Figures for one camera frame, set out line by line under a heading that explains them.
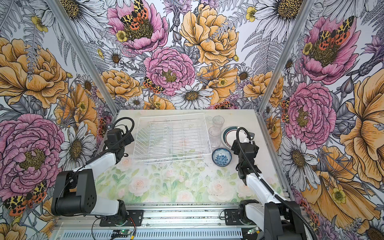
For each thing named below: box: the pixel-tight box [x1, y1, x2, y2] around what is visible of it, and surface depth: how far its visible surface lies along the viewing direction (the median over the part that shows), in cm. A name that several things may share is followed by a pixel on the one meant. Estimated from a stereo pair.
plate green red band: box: [221, 126, 247, 150], surface depth 104 cm
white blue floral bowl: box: [211, 148, 233, 167], surface depth 93 cm
